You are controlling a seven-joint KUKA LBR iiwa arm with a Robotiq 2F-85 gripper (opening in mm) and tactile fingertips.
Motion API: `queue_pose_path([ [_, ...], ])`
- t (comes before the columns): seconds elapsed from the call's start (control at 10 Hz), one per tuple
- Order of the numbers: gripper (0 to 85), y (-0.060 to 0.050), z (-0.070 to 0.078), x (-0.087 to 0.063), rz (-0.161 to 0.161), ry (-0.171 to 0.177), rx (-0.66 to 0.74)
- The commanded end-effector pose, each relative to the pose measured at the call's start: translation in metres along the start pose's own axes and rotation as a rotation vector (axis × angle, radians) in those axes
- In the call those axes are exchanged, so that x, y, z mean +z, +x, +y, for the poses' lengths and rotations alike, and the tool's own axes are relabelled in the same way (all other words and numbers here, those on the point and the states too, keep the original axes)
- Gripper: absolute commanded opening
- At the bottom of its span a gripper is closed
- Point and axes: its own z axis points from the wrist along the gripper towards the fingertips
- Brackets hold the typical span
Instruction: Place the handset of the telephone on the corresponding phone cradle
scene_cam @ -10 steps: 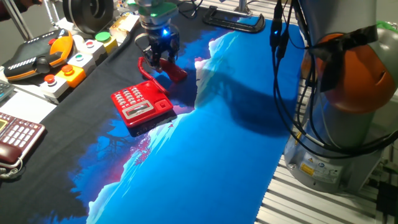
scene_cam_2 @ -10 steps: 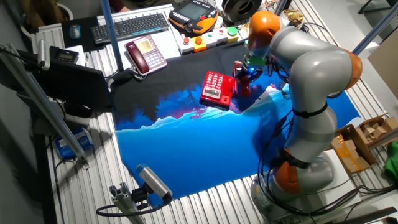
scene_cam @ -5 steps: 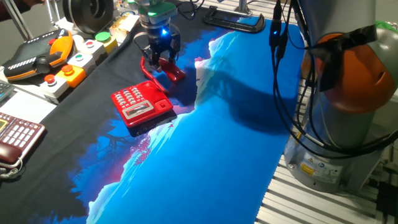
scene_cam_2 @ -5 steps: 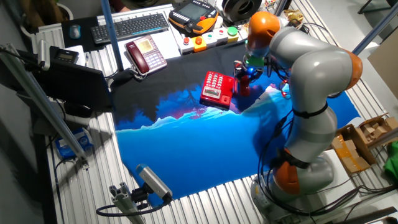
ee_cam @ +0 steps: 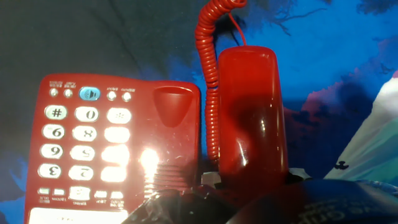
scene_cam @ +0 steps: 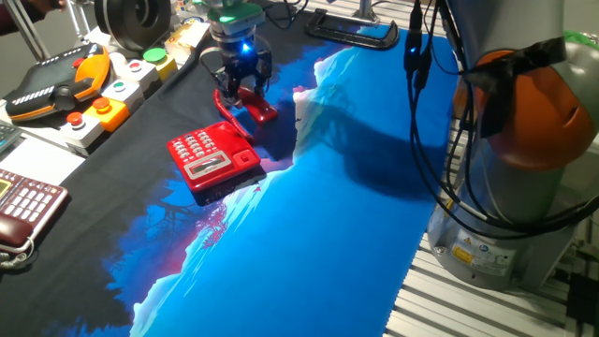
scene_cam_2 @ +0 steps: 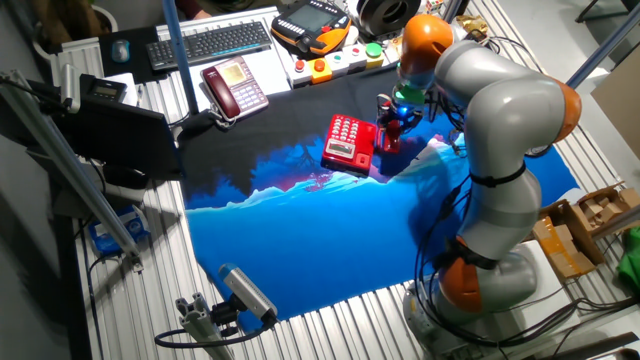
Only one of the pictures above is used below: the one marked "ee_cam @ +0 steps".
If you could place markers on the blue landscape printed cloth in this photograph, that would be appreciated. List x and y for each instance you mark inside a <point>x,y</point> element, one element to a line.
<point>326,46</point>

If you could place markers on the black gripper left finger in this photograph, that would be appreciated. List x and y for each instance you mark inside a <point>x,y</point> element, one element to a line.
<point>186,208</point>

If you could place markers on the red telephone base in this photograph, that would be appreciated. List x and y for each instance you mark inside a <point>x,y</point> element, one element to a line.
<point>180,140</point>

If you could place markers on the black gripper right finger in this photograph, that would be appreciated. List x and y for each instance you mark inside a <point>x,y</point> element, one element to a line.
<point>298,175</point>

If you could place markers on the red telephone handset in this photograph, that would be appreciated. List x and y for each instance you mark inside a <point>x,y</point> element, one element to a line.
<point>248,109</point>

